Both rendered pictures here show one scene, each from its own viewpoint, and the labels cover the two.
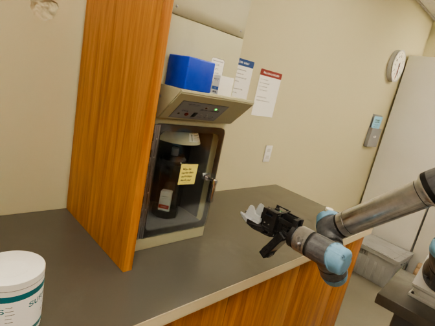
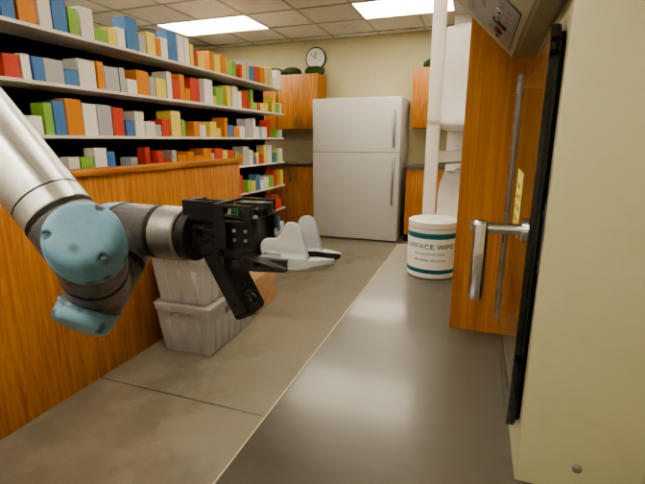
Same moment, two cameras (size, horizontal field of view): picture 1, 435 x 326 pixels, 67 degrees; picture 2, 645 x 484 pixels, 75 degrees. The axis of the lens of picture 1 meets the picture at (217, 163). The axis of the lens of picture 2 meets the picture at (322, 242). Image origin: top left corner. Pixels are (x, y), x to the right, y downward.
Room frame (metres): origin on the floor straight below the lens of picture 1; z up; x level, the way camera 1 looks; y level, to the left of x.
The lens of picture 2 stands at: (1.48, -0.34, 1.29)
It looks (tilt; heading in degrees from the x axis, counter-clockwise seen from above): 14 degrees down; 155
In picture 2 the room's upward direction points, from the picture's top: straight up
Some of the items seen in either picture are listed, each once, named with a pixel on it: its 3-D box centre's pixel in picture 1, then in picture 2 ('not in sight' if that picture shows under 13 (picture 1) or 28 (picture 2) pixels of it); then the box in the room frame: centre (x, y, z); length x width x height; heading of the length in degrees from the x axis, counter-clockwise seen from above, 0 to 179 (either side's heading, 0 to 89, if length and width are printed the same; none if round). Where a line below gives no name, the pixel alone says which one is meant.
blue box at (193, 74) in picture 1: (189, 74); not in sight; (1.00, 0.13, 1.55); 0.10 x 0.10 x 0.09; 46
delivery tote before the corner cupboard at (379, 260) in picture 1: (370, 256); not in sight; (3.10, -1.73, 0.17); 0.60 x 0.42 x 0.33; 44
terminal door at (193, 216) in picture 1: (183, 181); (518, 221); (1.10, 0.10, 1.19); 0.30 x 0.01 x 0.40; 135
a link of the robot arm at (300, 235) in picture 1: (302, 240); (179, 232); (0.87, -0.28, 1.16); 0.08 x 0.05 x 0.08; 136
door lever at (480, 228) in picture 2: (210, 188); (493, 258); (1.16, 0.01, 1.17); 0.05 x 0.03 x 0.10; 45
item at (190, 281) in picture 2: not in sight; (206, 265); (-1.25, 0.07, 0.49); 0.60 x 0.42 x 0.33; 136
